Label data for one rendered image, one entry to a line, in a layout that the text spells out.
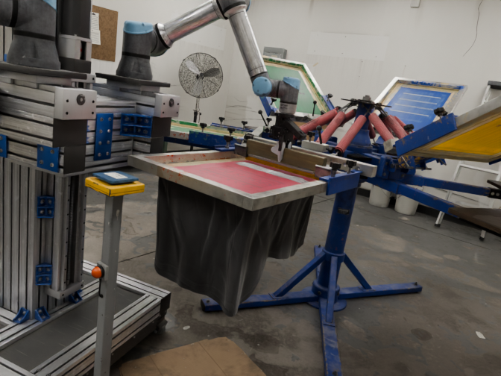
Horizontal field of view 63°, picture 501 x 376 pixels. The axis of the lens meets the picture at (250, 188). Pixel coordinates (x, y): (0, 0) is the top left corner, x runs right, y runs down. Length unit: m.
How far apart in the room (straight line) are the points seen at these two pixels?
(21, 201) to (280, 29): 5.62
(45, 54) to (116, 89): 0.47
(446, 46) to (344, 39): 1.39
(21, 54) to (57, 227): 0.70
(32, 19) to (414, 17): 5.17
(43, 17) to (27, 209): 0.75
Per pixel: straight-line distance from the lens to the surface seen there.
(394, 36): 6.08
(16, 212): 1.87
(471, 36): 5.85
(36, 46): 1.45
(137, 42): 1.81
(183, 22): 1.90
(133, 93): 1.79
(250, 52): 1.68
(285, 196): 1.33
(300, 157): 1.77
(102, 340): 1.57
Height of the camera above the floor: 1.31
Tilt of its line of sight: 14 degrees down
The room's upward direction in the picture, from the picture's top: 9 degrees clockwise
